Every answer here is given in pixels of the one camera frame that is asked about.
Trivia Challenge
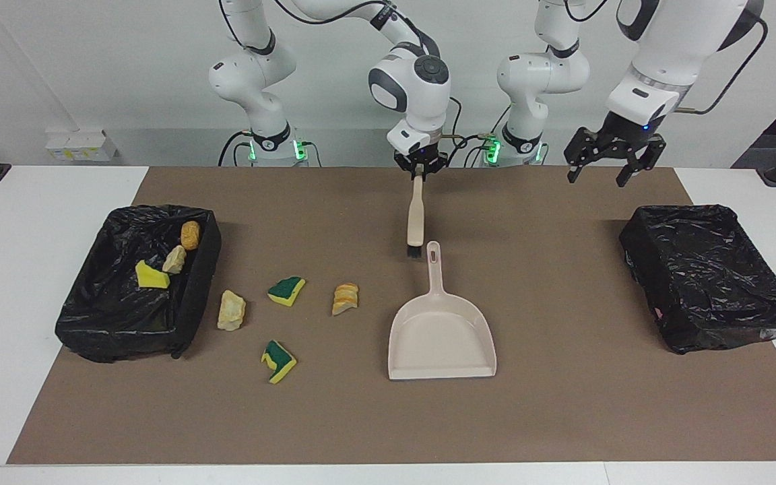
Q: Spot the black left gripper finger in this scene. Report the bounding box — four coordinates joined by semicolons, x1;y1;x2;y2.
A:
615;135;667;189
562;125;606;185

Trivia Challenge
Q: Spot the beige hand brush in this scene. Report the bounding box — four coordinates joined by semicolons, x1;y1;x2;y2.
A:
406;173;428;261

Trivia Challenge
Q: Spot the sliced bread piece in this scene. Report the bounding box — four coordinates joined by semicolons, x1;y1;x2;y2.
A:
332;283;360;317

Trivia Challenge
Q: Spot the beige plastic dustpan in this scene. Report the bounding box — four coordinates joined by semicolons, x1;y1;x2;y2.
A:
388;240;498;382

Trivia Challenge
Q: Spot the notched green yellow sponge piece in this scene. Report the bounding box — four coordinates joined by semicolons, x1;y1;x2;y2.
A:
261;339;298;385

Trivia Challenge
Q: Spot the black bin with pink patch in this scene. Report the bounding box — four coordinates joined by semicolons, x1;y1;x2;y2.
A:
619;204;776;355

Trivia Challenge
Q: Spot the black bag-lined bin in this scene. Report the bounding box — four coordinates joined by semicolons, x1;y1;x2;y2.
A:
55;204;222;363

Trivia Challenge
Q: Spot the brown table mat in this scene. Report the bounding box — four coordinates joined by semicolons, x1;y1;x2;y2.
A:
7;166;776;465

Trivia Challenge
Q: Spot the black left base cable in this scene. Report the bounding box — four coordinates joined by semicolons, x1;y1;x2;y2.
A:
446;133;498;168

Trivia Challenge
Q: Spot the black base cable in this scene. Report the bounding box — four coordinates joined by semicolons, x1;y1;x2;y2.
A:
446;133;498;168
218;131;255;168

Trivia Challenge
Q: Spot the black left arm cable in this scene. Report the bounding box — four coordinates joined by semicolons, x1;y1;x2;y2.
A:
674;10;769;115

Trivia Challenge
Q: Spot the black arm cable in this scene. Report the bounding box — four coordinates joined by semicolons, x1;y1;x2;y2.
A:
272;0;464;149
674;10;769;115

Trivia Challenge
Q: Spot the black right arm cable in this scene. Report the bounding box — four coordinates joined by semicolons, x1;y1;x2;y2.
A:
272;0;464;149

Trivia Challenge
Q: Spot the black right base cable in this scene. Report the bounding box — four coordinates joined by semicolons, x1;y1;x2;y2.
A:
218;131;255;168

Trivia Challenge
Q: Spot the white wall outlet box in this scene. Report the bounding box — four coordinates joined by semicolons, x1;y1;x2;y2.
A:
46;130;119;162

